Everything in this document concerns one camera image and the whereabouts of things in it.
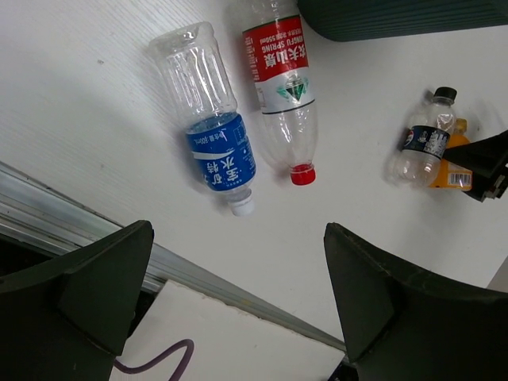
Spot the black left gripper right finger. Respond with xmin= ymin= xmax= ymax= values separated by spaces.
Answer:
xmin=324 ymin=223 xmax=507 ymax=380

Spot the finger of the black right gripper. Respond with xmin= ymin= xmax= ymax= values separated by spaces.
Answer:
xmin=444 ymin=130 xmax=508 ymax=202

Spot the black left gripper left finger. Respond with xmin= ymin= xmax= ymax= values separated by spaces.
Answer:
xmin=1 ymin=220 xmax=152 ymax=380

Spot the small orange juice bottle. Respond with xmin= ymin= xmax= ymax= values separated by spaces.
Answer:
xmin=429 ymin=118 xmax=472 ymax=191

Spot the small black cap bottle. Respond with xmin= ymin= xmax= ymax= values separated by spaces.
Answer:
xmin=385 ymin=87 xmax=458 ymax=188

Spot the dark teal plastic bin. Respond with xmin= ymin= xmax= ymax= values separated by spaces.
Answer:
xmin=297 ymin=0 xmax=507 ymax=42

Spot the blue label clear bottle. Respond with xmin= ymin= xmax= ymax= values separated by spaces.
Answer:
xmin=148 ymin=21 xmax=256 ymax=217

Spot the red label clear bottle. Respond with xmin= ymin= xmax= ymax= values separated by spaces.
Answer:
xmin=241 ymin=1 xmax=318 ymax=186

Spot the aluminium table front rail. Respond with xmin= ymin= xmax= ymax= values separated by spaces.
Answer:
xmin=1 ymin=164 xmax=345 ymax=351

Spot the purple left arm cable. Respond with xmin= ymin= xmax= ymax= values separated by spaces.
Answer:
xmin=114 ymin=338 xmax=195 ymax=381

